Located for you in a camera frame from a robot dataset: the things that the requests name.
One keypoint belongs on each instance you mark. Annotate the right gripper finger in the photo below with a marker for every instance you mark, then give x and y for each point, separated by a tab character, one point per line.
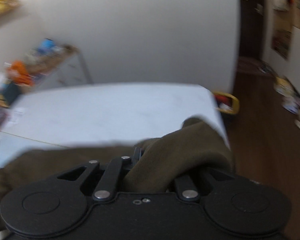
137	155

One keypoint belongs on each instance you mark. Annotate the olive green sweatshirt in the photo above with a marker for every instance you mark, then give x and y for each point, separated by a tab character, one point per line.
162	159

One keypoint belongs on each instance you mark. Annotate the white table cover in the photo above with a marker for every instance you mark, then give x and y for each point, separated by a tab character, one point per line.
97	115

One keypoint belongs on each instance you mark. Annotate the yellow red basket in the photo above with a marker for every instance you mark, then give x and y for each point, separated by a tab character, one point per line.
227	103

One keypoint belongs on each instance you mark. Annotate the white low cabinet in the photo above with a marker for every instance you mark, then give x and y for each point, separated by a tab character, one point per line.
63	66

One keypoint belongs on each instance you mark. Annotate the dark brown door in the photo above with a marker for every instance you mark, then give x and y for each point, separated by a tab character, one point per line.
251	35

